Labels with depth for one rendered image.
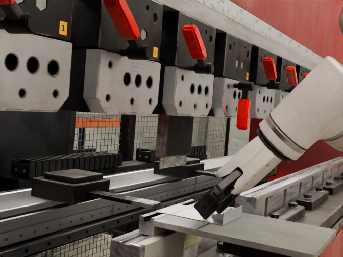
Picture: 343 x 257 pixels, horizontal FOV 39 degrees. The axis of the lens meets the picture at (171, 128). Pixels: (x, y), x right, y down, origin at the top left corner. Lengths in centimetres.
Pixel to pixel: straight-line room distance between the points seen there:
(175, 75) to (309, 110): 21
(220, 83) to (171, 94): 20
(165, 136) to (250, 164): 16
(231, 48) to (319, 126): 30
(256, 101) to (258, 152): 38
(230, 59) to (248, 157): 27
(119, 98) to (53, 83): 13
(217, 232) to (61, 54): 38
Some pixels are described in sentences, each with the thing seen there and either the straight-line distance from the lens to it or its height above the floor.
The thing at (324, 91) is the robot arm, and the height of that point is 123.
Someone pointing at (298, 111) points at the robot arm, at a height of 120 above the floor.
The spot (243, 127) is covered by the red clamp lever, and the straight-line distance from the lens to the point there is 98.
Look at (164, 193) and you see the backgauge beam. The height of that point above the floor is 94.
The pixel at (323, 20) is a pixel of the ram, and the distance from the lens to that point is 181.
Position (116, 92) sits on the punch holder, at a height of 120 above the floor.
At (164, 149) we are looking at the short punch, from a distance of 83.
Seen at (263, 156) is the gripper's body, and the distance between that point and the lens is 77.
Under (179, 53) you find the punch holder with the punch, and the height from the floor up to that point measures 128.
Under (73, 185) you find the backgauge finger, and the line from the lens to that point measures 95.
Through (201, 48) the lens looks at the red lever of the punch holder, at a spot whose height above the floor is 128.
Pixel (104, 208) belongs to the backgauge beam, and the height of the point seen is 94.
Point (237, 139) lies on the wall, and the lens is 887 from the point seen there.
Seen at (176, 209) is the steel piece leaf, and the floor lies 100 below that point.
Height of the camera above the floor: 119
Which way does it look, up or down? 3 degrees down
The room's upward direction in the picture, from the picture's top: 5 degrees clockwise
